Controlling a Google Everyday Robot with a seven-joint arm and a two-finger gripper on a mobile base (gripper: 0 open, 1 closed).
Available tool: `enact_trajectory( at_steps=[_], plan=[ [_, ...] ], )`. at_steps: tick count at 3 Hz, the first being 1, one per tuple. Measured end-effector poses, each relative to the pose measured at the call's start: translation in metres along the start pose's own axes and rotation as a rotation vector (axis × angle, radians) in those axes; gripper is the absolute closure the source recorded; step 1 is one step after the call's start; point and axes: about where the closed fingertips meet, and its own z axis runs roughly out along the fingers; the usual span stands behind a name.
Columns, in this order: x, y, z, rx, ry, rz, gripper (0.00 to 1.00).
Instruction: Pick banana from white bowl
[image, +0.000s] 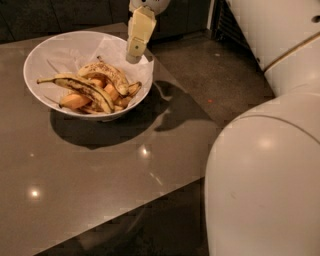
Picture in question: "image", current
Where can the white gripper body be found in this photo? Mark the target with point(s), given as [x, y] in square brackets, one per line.
[150, 5]

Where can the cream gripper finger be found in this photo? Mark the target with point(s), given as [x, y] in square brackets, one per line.
[140, 28]

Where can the spotted yellow banana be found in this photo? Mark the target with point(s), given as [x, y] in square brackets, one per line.
[100, 68]

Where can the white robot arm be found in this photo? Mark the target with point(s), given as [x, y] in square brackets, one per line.
[262, 184]

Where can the small dark banana piece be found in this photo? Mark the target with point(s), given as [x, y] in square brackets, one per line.
[134, 88]

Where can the dark bruised banana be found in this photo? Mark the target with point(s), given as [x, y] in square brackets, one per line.
[84, 87]

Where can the white bowl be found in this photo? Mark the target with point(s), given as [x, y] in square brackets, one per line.
[36, 66]

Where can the orange fruit piece centre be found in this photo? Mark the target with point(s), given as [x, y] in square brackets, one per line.
[110, 89]

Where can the orange fruit piece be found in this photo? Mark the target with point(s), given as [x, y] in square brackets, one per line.
[110, 89]
[73, 101]

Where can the white paper liner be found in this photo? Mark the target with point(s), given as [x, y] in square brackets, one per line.
[71, 51]

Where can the orange fruit piece left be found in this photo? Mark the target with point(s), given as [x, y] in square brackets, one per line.
[73, 101]

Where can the dark base cabinets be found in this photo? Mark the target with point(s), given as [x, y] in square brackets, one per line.
[25, 19]

